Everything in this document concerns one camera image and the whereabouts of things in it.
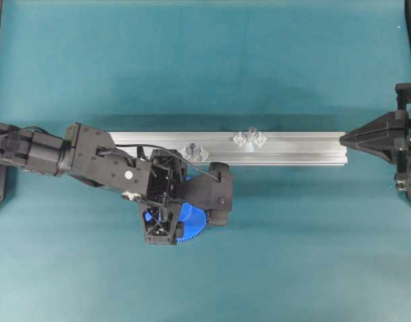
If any large blue gear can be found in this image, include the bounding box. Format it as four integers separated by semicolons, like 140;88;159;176
141;176;209;246

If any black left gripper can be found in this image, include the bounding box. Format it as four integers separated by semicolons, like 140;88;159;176
123;147;188;246

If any right clear shaft bracket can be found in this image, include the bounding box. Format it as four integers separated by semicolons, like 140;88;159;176
232;126;268;152

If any silver aluminium extrusion rail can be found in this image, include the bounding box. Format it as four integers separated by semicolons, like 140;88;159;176
110;131;348;166

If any clear shaft bracket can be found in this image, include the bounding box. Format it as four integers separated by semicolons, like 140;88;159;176
180;143;209;163
232;126;268;152

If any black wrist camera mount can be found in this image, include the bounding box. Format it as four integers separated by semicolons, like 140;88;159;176
176;162;233;226

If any left clear shaft bracket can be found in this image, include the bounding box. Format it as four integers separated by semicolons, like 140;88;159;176
180;143;209;163

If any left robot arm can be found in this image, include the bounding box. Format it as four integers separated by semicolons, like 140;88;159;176
0;123;187;245

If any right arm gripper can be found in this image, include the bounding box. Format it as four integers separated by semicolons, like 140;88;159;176
339;83;411;201

